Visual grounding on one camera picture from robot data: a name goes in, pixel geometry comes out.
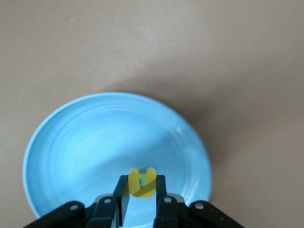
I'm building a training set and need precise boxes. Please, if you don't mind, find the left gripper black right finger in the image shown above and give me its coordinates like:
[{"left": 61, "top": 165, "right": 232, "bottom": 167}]
[{"left": 154, "top": 175, "right": 245, "bottom": 228}]

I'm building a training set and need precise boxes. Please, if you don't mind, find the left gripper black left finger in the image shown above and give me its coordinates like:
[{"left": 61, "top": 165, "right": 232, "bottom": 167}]
[{"left": 22, "top": 175, "right": 130, "bottom": 228}]

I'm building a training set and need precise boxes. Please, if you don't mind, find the yellow foam letter n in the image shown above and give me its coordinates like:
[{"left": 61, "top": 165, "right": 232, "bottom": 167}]
[{"left": 128, "top": 167, "right": 157, "bottom": 199}]

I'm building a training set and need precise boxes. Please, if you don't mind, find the blue plate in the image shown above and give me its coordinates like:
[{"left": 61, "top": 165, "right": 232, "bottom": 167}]
[{"left": 22, "top": 92, "right": 212, "bottom": 228}]

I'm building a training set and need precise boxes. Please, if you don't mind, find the brown table cover sheet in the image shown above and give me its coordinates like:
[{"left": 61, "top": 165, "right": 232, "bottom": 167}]
[{"left": 0, "top": 0, "right": 304, "bottom": 228}]

